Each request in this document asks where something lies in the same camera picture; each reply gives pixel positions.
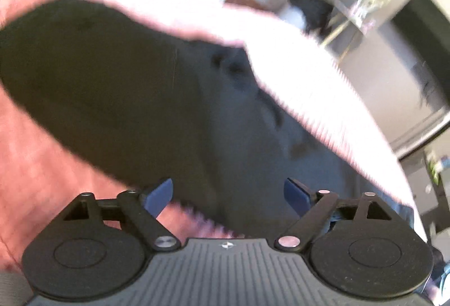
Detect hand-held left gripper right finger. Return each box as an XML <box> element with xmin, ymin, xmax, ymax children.
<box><xmin>275</xmin><ymin>178</ymin><xmax>393</xmax><ymax>252</ymax></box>

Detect black pants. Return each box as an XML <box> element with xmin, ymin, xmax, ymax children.
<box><xmin>0</xmin><ymin>0</ymin><xmax>356</xmax><ymax>240</ymax></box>

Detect white round side table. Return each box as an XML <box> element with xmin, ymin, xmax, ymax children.
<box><xmin>318</xmin><ymin>0</ymin><xmax>380</xmax><ymax>59</ymax></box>

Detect pink ribbed blanket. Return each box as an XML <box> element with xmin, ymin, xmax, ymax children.
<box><xmin>0</xmin><ymin>0</ymin><xmax>429</xmax><ymax>275</ymax></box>

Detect black clothing pile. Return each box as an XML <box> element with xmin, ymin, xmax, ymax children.
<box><xmin>286</xmin><ymin>0</ymin><xmax>335</xmax><ymax>35</ymax></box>

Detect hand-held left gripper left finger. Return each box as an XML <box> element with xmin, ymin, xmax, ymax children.
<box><xmin>62</xmin><ymin>178</ymin><xmax>181</xmax><ymax>252</ymax></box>

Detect wrapped flower bouquet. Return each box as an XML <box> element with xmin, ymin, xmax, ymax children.
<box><xmin>352</xmin><ymin>0</ymin><xmax>387</xmax><ymax>26</ymax></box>

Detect black wall television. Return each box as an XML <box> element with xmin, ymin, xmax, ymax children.
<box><xmin>390</xmin><ymin>0</ymin><xmax>450</xmax><ymax>113</ymax></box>

